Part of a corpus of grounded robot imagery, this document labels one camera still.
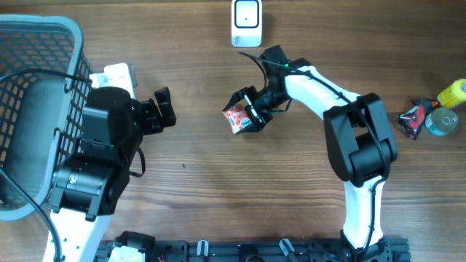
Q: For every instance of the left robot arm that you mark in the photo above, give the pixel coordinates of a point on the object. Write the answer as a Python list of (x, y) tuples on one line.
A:
[(87, 185)]

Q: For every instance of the yellow juice bottle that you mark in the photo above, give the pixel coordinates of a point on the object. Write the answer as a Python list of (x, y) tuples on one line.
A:
[(453, 95)]

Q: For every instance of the white barcode scanner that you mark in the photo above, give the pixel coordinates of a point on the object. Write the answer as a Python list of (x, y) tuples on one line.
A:
[(246, 23)]

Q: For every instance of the black red snack packet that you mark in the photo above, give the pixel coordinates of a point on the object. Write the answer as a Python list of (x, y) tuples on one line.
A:
[(411, 121)]

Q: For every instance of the red white snack box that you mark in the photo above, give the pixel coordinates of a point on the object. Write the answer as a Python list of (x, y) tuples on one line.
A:
[(238, 119)]

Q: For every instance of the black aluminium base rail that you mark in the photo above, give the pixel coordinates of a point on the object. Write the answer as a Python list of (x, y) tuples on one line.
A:
[(314, 250)]

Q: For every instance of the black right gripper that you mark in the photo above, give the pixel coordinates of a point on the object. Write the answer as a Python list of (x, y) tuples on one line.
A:
[(261, 119)]

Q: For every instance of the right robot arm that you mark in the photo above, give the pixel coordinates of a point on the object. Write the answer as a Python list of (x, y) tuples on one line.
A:
[(359, 141)]

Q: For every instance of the grey plastic shopping basket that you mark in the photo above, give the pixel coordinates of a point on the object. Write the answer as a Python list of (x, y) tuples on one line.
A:
[(44, 85)]

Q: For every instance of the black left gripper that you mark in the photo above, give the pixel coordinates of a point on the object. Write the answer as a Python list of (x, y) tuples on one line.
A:
[(154, 123)]

